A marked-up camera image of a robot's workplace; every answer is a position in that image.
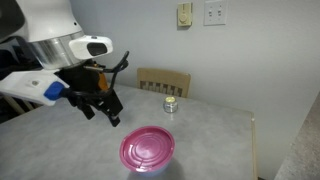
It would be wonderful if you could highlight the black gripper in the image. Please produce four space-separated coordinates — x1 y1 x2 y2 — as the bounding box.
56 60 124 127

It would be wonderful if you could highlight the pink plastic bowl lid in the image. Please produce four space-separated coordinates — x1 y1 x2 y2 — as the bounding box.
119 126 175 172

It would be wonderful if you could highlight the small silver tin gold lid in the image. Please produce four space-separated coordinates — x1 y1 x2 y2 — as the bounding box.
163 96 178 113

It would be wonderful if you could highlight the tan wooden chair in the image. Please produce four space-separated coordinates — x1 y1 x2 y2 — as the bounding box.
137 68 191 98

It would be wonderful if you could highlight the black cable with blue plug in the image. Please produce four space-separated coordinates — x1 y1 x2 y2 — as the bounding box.
43 50 130 102

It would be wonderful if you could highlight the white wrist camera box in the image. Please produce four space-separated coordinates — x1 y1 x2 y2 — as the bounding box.
69 35 113 60

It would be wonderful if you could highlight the beige dimmer wall switch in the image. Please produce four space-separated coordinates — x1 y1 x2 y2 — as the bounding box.
177 2 192 27

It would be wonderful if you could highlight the white double wall switch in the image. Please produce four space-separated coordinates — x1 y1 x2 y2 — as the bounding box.
204 0 228 26

